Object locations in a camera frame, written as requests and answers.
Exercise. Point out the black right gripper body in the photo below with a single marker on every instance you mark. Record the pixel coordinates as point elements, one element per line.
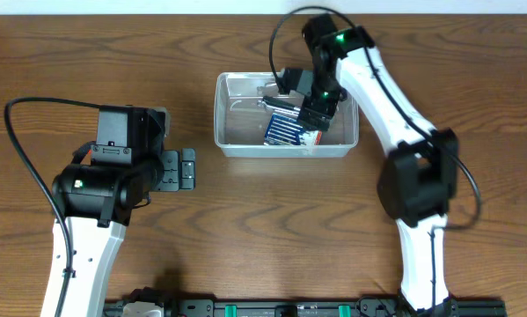
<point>321,102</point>

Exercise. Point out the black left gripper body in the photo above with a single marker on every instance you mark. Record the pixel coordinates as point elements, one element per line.
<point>170,181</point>

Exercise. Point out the blue precision screwdriver set case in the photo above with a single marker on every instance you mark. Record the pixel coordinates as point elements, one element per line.
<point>283,130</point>

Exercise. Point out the silver wrench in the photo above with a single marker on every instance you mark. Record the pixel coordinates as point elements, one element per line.
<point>264,104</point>

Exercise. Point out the red black claw hammer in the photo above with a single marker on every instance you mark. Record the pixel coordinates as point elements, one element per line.
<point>282,107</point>

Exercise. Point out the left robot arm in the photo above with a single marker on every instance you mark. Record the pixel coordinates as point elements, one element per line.
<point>96,194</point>

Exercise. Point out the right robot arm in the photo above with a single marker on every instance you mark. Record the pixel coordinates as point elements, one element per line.
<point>418,177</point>

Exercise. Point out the clear plastic container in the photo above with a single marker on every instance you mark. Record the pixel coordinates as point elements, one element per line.
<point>252,120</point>

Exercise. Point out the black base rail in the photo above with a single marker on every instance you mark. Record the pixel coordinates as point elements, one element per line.
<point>150,302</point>

